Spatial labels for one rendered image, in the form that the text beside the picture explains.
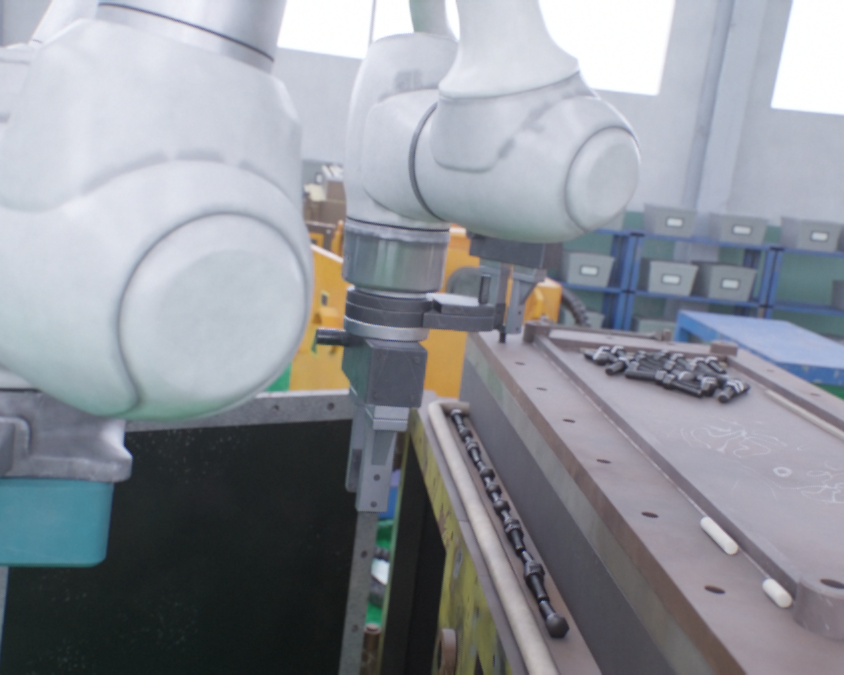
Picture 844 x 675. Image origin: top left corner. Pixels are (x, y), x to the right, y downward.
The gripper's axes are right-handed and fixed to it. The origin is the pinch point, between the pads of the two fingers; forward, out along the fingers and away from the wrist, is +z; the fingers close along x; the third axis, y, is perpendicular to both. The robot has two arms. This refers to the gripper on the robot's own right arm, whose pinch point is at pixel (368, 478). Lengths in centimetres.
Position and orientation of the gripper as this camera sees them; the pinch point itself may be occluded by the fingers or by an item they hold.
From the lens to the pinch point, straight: 105.2
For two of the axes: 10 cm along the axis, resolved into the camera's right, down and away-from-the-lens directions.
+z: -1.2, 9.8, 1.8
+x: 2.1, 2.0, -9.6
